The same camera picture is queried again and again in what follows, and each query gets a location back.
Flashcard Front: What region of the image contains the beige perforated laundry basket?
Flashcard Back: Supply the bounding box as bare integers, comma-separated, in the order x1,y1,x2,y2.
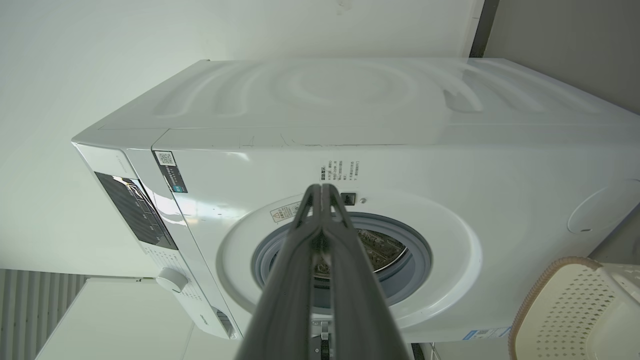
508,256,640,360

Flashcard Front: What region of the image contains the white cabinet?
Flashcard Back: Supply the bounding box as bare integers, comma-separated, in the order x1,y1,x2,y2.
35,277,242,360

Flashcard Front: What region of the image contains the white front-load washing machine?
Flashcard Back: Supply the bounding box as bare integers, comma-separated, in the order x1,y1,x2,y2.
71,57,640,346

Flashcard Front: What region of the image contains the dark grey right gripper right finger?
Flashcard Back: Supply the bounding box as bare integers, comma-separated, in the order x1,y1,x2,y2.
322,184,411,360

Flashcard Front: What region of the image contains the white washer dial knob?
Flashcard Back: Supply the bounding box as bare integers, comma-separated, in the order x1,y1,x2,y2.
155,267,189,294

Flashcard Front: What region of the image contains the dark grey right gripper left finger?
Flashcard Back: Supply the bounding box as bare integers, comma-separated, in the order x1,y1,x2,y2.
235,184,323,360

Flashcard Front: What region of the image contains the black washer control panel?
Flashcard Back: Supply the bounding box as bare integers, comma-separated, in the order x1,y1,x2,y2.
94,171,179,251

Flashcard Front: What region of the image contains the steel washer drum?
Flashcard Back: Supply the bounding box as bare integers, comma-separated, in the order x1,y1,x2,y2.
312,228,408,281

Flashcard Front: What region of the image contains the grey ribbed wall panel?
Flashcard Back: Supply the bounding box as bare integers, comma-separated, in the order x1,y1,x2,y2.
0,269,87,360

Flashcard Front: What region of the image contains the dark grey baseboard strip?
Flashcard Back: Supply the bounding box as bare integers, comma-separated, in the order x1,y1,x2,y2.
469,0,501,58

